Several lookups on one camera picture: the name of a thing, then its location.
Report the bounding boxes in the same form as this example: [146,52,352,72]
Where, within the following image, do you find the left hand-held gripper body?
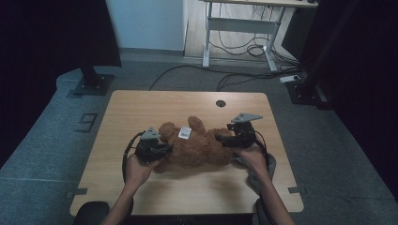
[134,127,162,164]

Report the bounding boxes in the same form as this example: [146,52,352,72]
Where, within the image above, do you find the black floor cables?
[148,3,304,92]

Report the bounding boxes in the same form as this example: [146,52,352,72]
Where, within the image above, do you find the black slanted stand with base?
[285,0,360,111]

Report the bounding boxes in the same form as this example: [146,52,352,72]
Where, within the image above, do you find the dark tape floor mark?
[75,112,99,134]

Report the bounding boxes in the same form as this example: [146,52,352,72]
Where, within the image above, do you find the white power strip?
[279,74,301,84]

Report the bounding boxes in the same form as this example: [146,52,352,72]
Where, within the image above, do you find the person's right hand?
[233,145,271,182]

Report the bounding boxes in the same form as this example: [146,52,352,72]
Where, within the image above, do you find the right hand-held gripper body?
[226,112,264,149]

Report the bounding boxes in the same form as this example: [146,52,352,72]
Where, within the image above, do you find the black curtain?
[281,0,398,204]
[0,0,123,170]

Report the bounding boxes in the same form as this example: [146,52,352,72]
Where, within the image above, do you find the person's left hand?
[124,153,161,188]

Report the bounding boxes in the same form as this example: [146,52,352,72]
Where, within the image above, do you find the brown teddy bear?
[154,115,242,173]

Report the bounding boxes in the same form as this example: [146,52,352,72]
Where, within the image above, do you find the white desk frame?
[200,0,319,73]

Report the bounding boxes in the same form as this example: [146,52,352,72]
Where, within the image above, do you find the black stand base left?
[72,66,115,97]

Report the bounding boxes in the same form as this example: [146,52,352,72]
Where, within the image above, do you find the grey terry cloth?
[233,152,278,197]

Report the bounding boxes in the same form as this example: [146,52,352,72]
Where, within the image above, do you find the grey tape strip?
[65,187,89,200]
[287,186,309,195]

